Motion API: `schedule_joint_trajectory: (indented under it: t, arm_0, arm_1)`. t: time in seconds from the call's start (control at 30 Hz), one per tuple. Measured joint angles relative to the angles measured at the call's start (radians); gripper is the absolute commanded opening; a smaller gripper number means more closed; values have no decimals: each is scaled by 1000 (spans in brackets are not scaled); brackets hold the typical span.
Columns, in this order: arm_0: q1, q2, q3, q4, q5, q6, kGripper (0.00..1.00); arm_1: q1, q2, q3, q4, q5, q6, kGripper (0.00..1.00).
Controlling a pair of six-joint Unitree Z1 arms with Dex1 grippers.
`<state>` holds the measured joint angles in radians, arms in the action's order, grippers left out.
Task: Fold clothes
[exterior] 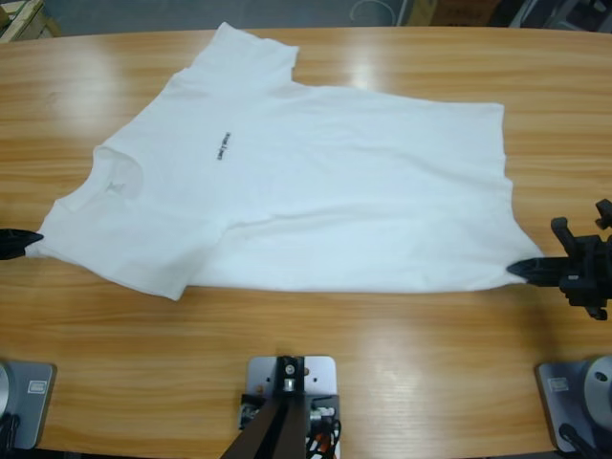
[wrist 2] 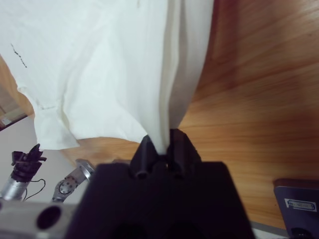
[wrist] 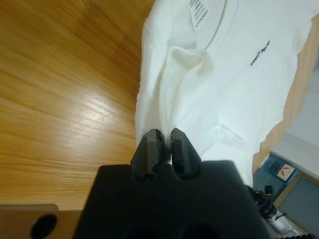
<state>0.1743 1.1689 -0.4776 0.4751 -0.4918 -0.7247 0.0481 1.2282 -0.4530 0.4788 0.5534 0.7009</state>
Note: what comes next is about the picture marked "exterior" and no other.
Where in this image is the brown cardboard box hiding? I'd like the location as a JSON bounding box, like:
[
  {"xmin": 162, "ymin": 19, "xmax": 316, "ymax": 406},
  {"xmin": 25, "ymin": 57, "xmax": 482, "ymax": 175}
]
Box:
[{"xmin": 408, "ymin": 0, "xmax": 493, "ymax": 26}]

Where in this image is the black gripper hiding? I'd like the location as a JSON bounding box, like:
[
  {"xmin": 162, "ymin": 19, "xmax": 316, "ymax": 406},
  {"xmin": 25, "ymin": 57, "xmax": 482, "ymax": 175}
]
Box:
[{"xmin": 507, "ymin": 217, "xmax": 612, "ymax": 321}]

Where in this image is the grey base plate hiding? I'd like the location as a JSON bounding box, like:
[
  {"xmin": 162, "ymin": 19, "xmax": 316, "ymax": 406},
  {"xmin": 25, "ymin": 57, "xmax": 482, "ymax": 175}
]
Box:
[
  {"xmin": 0, "ymin": 361, "xmax": 57, "ymax": 451},
  {"xmin": 534, "ymin": 353, "xmax": 612, "ymax": 454}
]

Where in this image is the white mount block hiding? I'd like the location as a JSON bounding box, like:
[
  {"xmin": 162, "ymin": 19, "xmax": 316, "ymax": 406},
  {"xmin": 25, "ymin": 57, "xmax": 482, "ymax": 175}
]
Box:
[{"xmin": 245, "ymin": 354, "xmax": 341, "ymax": 459}]

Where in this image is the orange cable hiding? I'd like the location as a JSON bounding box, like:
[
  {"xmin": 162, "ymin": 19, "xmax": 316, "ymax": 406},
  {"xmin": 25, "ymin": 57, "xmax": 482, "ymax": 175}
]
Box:
[{"xmin": 305, "ymin": 427, "xmax": 341, "ymax": 459}]

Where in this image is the wooden crate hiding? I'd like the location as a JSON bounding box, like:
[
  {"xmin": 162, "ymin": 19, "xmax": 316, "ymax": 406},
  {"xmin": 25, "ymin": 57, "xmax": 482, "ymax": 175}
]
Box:
[{"xmin": 0, "ymin": 0, "xmax": 63, "ymax": 44}]

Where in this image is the black base cable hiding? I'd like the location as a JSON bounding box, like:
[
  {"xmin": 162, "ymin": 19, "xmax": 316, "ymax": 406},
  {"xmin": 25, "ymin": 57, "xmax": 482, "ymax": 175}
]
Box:
[
  {"xmin": 0, "ymin": 414, "xmax": 21, "ymax": 448},
  {"xmin": 558, "ymin": 423, "xmax": 597, "ymax": 455}
]

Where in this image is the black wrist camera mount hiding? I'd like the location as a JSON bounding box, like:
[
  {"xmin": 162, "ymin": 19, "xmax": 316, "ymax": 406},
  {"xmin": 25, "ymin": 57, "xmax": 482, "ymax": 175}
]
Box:
[{"xmin": 594, "ymin": 199, "xmax": 612, "ymax": 231}]

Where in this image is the white t-shirt with small print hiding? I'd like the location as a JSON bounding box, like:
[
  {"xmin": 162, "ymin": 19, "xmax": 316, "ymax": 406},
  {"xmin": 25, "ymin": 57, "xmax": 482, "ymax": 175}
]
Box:
[{"xmin": 27, "ymin": 21, "xmax": 546, "ymax": 303}]

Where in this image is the dark machinery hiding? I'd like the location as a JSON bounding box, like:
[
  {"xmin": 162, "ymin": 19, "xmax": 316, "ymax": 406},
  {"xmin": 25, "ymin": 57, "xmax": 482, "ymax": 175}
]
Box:
[{"xmin": 492, "ymin": 0, "xmax": 612, "ymax": 33}]

